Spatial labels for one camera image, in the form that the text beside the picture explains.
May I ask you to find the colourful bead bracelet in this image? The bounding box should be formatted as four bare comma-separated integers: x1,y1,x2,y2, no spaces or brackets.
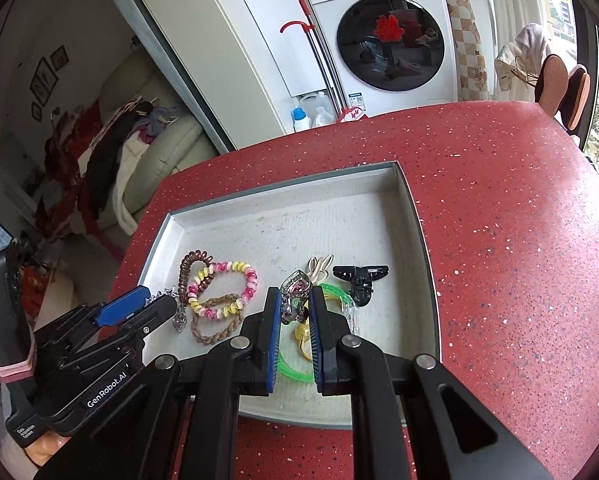
186,260,258,322

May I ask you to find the beige hair clip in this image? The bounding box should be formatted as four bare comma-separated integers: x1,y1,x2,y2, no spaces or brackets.
308,255,334,283

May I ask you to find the pile of clothes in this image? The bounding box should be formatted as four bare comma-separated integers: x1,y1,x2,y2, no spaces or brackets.
32,100,182,238

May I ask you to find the brown spiral hair tie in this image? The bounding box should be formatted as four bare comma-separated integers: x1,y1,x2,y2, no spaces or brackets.
178,250,215,306

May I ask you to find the silver star chain ornament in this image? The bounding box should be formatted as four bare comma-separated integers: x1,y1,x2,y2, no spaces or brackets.
146,287,187,333

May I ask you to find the red handled mop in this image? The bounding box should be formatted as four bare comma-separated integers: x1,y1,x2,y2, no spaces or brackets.
280,0,347,123

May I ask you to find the person's left hand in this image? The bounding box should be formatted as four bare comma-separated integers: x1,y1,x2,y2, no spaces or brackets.
25,434,72,467

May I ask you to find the black claw hair clip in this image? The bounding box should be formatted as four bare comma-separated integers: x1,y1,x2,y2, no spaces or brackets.
333,264,389,307

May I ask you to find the beige patterned cloth bag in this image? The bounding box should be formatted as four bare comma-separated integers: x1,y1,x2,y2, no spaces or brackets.
494,45,537,92

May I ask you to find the cream sofa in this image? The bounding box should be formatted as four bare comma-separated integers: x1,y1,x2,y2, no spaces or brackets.
74,52,217,233

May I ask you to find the pink rubber band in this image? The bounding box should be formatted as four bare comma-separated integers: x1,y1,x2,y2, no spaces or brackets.
0,347,34,376

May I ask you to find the grey shallow cardboard tray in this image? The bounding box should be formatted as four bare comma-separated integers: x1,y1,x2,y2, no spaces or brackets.
136,161,440,431

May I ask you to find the yellow ball hair tie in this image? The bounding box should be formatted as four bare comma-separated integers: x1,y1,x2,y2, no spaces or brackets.
294,322,314,361

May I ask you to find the green translucent bracelet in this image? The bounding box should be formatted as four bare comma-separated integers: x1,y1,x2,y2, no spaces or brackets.
276,282,357,385

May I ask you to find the pink soled slipper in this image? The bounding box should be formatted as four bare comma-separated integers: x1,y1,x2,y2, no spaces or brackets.
537,54,570,113
564,66,591,133

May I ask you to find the pale hanging towel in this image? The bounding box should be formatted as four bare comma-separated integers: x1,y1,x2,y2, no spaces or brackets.
515,22,553,61

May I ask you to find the large dark picture frame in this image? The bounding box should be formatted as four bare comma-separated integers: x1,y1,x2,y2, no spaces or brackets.
29,57,58,107

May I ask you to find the white tall cabinet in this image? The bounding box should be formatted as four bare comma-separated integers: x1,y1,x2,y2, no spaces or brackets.
116,0,305,153

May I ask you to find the white front-load washing machine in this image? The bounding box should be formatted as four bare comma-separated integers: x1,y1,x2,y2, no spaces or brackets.
298,0,457,118

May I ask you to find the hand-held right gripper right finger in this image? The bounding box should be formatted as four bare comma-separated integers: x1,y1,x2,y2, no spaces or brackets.
307,286,555,480

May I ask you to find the silver rhinestone hair clip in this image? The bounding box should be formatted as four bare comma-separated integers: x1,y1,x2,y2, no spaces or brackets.
279,269,311,323

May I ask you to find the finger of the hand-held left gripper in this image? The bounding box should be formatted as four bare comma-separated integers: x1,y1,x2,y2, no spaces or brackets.
110,294,178,341
90,285,152,326

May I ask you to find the brown braided hair tie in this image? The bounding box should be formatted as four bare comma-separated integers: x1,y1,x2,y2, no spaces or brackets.
190,294,245,346

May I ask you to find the clear plastic jug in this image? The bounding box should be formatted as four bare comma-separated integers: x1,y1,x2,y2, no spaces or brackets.
299,91,336,128

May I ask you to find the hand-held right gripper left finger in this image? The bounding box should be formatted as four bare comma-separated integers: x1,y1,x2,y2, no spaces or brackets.
34,286,282,480

